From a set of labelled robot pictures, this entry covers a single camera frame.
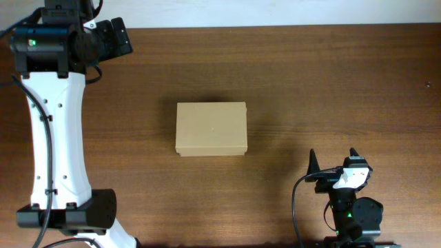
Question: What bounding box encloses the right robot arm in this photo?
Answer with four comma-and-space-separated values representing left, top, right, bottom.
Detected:
305, 148, 398, 248

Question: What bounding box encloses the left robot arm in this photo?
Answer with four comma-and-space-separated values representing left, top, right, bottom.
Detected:
3, 0, 140, 247

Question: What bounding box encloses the brown cardboard box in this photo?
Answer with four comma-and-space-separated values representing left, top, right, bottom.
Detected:
175, 102, 248, 157

